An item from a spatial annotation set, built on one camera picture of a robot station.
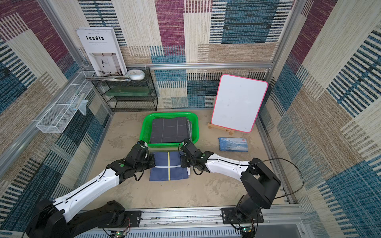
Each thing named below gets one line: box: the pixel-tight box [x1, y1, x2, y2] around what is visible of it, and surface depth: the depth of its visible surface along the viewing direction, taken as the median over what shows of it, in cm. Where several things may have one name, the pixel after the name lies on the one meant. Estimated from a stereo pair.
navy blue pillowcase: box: [149, 151, 190, 181], surface depth 85 cm
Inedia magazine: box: [75, 26, 128, 77], surface depth 81 cm
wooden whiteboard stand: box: [207, 122, 235, 136], surface depth 104 cm
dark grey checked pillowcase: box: [149, 117, 192, 144], surface depth 104 cm
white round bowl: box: [127, 68, 146, 81], surface depth 92 cm
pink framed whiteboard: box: [210, 73, 269, 134], surface depth 97 cm
